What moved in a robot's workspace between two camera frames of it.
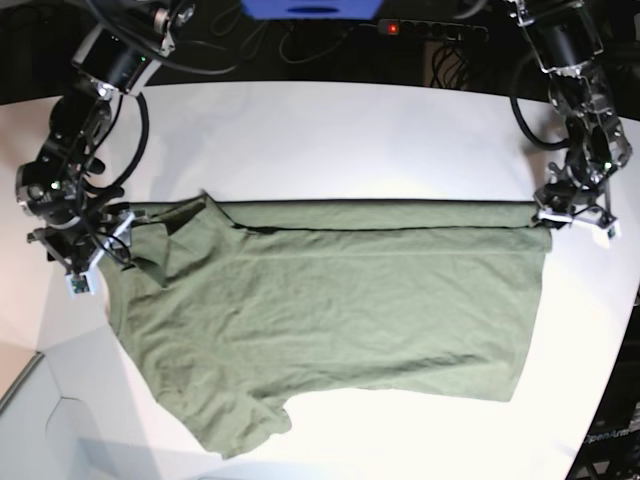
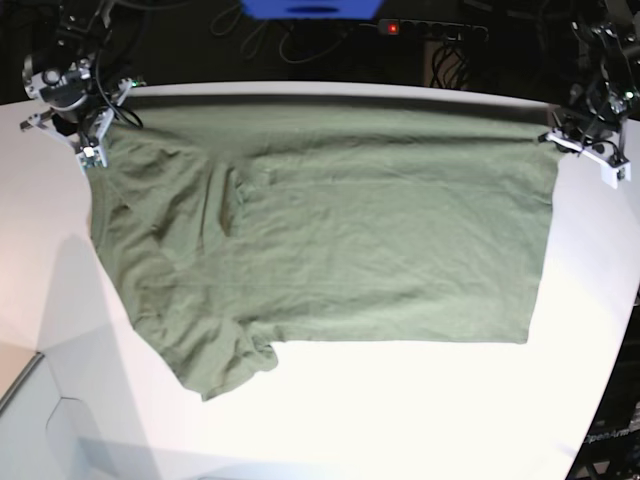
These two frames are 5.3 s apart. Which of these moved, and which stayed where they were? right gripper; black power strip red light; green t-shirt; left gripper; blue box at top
Moved: left gripper; green t-shirt; right gripper
Stayed: blue box at top; black power strip red light
